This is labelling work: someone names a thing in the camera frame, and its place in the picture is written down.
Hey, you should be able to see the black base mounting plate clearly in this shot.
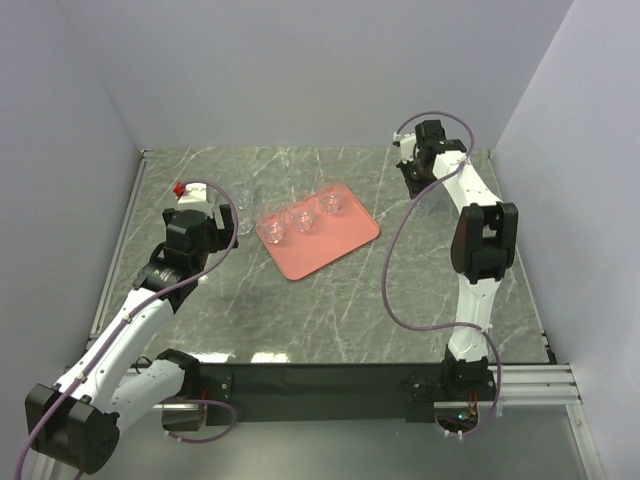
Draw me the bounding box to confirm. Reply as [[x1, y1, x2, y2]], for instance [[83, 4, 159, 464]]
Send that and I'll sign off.
[[189, 362, 501, 427]]

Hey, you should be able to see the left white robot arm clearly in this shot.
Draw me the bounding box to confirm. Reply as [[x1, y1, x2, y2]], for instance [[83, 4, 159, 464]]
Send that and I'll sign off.
[[23, 202, 237, 474]]

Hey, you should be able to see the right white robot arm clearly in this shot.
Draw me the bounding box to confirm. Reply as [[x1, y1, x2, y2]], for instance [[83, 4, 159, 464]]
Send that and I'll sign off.
[[392, 120, 519, 400]]

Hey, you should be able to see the aluminium frame rail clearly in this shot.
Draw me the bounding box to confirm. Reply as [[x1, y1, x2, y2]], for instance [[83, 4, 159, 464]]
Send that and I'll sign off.
[[124, 363, 586, 411]]

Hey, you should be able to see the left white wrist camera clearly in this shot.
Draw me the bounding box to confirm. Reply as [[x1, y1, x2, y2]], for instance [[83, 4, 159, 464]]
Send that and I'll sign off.
[[173, 182, 211, 214]]

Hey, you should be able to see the pink plastic tray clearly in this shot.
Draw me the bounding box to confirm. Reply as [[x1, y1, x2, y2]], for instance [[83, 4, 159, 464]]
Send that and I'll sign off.
[[257, 186, 380, 281]]

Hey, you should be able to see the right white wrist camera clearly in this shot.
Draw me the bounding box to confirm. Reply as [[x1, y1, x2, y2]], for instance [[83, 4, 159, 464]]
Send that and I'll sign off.
[[392, 132, 416, 164]]

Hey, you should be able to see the clear glass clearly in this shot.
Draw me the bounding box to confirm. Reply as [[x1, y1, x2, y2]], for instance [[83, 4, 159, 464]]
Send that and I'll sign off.
[[235, 185, 255, 211], [315, 178, 345, 215], [255, 203, 286, 244], [287, 197, 315, 233], [237, 216, 254, 236], [415, 196, 442, 218]]

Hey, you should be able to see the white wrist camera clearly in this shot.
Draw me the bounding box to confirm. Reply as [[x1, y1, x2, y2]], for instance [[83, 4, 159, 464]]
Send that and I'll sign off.
[[173, 182, 211, 214], [392, 132, 416, 164]]

